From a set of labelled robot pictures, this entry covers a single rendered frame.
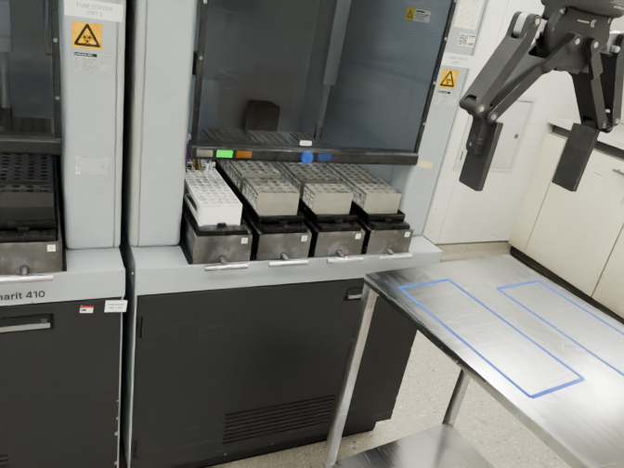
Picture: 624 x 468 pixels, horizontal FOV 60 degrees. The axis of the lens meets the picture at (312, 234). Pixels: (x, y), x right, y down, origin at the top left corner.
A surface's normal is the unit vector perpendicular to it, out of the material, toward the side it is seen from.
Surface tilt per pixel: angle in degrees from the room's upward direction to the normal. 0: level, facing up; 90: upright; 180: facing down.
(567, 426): 0
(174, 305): 90
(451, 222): 90
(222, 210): 90
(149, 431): 90
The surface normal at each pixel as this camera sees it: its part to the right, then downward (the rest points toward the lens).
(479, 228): 0.40, 0.44
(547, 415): 0.17, -0.90
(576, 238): -0.90, 0.03
